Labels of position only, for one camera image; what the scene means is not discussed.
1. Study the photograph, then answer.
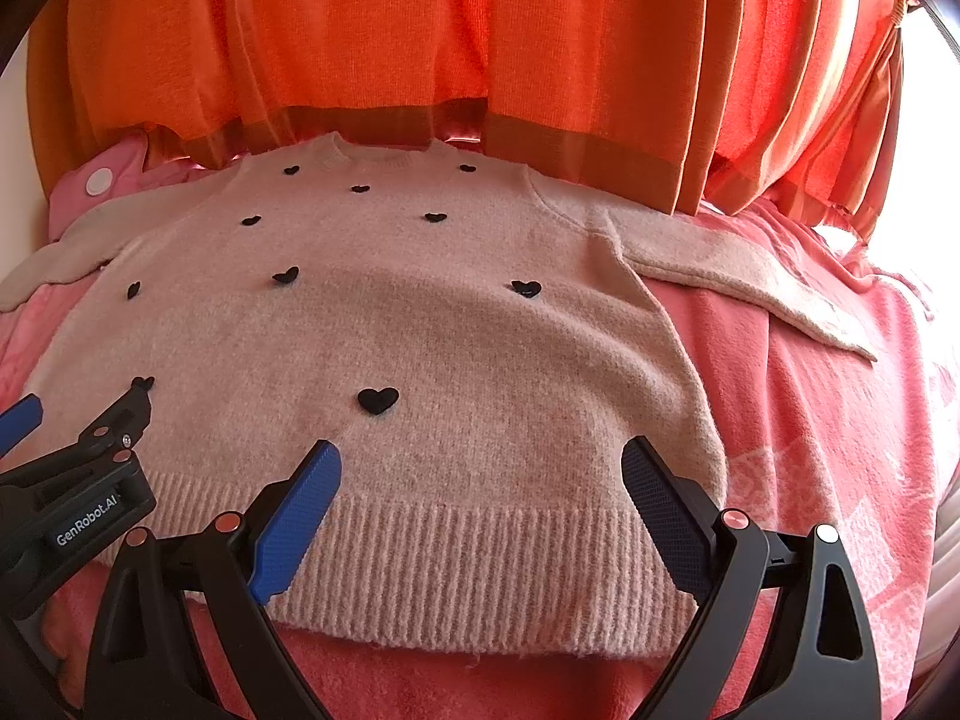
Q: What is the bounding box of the pink sweater with black hearts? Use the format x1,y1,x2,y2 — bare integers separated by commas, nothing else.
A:
2,135,878,658

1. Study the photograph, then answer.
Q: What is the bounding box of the pink patterned bed blanket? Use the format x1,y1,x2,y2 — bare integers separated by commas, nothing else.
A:
2,206,958,718

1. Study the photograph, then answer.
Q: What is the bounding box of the pink pillow with white dot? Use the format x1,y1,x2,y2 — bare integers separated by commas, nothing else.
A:
47,132,212,242

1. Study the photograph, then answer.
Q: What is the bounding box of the orange curtain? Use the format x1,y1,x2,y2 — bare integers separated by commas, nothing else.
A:
28,0,907,239

